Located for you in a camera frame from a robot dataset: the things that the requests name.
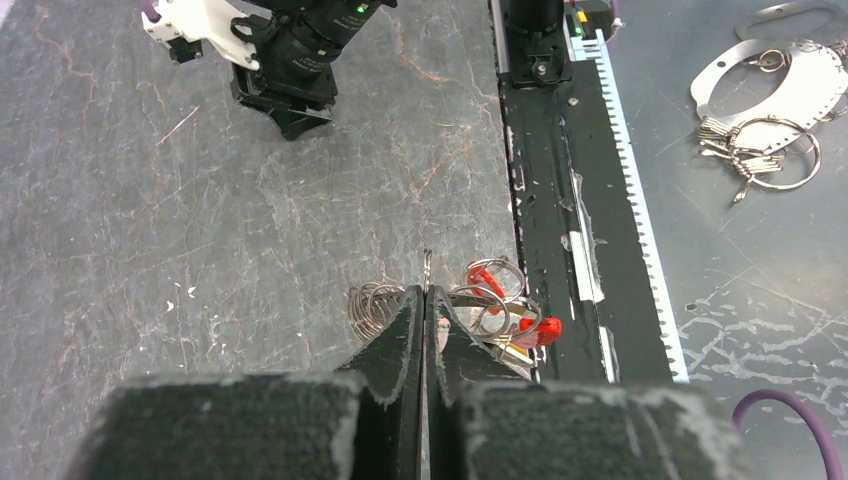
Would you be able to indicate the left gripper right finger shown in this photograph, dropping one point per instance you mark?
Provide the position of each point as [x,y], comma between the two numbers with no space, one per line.
[488,422]

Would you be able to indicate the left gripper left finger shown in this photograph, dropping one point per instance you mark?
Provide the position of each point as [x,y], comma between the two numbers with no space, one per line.
[359,421]

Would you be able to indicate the slotted white cable duct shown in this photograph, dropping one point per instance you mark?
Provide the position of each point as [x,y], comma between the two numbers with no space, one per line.
[597,50]

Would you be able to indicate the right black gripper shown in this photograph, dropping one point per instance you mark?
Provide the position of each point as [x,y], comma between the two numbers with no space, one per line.
[294,84]

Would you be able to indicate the red key tag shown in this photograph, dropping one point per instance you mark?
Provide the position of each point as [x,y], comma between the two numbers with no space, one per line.
[510,318]

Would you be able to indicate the yellow key tag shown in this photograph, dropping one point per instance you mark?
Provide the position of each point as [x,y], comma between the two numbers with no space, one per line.
[512,354]

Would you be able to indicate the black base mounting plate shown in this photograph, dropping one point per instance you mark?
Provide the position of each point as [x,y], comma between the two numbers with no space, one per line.
[576,235]

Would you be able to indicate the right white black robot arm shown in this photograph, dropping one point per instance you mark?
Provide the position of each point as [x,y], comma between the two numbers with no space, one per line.
[534,37]

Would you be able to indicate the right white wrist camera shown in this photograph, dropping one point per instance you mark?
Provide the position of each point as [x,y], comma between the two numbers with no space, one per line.
[183,26]

